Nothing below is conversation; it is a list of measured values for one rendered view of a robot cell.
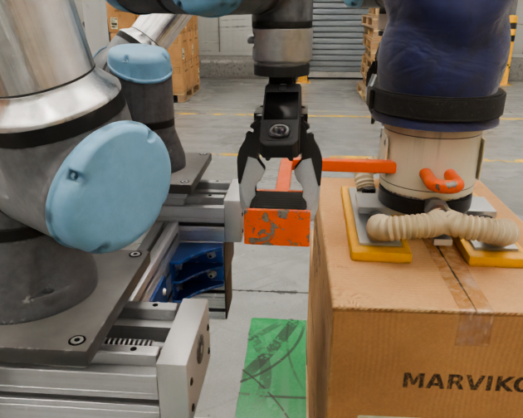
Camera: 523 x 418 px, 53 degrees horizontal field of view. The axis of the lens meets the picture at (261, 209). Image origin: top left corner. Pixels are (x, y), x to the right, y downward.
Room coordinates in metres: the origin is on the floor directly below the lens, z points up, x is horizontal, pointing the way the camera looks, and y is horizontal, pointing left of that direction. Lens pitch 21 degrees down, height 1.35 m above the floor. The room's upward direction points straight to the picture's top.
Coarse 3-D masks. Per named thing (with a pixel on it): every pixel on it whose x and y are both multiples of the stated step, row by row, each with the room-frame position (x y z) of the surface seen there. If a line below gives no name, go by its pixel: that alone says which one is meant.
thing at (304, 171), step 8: (304, 160) 0.67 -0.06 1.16; (296, 168) 0.67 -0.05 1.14; (304, 168) 0.67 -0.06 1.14; (312, 168) 0.66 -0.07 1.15; (296, 176) 0.67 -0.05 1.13; (304, 176) 0.67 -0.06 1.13; (312, 176) 0.66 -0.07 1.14; (304, 184) 0.67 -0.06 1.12; (312, 184) 0.66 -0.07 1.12; (304, 192) 0.67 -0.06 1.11; (312, 192) 0.66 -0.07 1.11; (312, 200) 0.66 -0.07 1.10; (312, 208) 0.67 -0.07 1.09; (312, 216) 0.67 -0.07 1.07
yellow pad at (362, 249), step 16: (352, 192) 1.06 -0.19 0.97; (368, 192) 1.01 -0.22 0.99; (352, 208) 0.98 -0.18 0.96; (352, 224) 0.90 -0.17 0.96; (352, 240) 0.83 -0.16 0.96; (368, 240) 0.82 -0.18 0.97; (400, 240) 0.83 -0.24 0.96; (352, 256) 0.79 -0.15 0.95; (368, 256) 0.79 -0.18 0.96; (384, 256) 0.78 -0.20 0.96; (400, 256) 0.78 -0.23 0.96
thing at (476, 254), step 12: (456, 240) 0.85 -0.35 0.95; (468, 240) 0.84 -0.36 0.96; (468, 252) 0.79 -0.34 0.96; (480, 252) 0.79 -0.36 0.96; (492, 252) 0.79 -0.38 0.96; (504, 252) 0.79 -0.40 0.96; (516, 252) 0.79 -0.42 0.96; (468, 264) 0.78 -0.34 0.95; (480, 264) 0.77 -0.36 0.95; (492, 264) 0.77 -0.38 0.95; (504, 264) 0.77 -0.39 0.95; (516, 264) 0.77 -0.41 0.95
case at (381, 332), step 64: (320, 192) 1.13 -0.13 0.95; (320, 256) 0.93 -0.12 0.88; (448, 256) 0.81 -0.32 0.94; (320, 320) 0.85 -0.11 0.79; (384, 320) 0.64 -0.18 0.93; (448, 320) 0.64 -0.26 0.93; (512, 320) 0.63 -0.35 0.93; (320, 384) 0.77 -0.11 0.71; (384, 384) 0.64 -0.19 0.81; (448, 384) 0.64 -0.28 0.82; (512, 384) 0.63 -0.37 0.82
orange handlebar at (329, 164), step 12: (288, 168) 0.86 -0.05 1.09; (324, 168) 0.91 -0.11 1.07; (336, 168) 0.91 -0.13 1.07; (348, 168) 0.91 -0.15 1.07; (360, 168) 0.90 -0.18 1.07; (372, 168) 0.90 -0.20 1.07; (384, 168) 0.90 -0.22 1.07; (288, 180) 0.80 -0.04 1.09; (432, 180) 0.81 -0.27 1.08; (444, 180) 0.80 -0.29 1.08; (456, 180) 0.80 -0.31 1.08; (444, 192) 0.79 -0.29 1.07; (456, 192) 0.79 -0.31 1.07
